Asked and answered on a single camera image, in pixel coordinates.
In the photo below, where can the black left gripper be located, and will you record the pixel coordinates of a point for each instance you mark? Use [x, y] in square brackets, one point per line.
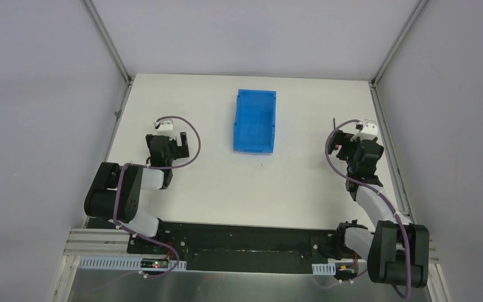
[168, 147]

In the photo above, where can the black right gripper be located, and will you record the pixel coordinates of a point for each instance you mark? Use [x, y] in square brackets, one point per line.
[347, 143]

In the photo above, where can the red handled screwdriver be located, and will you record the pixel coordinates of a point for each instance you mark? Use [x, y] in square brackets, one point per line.
[334, 125]

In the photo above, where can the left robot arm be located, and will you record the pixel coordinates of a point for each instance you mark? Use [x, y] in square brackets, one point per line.
[114, 194]

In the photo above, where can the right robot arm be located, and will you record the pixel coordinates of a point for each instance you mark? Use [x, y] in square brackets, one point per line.
[397, 252]

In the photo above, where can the blue plastic bin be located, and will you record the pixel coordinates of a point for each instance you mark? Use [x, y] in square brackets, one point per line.
[254, 124]

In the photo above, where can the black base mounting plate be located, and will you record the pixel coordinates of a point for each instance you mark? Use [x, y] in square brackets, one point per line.
[229, 248]

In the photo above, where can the left controller board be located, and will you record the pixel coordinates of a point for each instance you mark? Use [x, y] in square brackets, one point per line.
[154, 263]

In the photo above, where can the controller board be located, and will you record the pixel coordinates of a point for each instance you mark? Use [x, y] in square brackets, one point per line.
[346, 272]
[154, 263]

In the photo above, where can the right controller board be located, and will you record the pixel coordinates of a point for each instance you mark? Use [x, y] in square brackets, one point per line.
[346, 272]

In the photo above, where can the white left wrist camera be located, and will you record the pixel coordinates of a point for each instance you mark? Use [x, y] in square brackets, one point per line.
[164, 127]

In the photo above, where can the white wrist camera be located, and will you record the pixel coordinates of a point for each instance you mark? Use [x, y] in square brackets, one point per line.
[367, 130]
[164, 127]

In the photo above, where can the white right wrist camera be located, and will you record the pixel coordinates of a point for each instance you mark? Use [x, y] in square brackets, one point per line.
[367, 130]

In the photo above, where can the white slotted cable duct right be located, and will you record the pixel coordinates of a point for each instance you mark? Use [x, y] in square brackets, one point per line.
[324, 269]

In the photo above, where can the white slotted cable duct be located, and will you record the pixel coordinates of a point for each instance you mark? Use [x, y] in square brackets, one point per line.
[123, 263]
[324, 269]

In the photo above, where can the aluminium frame rail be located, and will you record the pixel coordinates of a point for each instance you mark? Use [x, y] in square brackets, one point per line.
[104, 242]

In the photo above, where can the white slotted cable duct left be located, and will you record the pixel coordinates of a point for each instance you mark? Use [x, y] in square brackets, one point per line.
[123, 263]

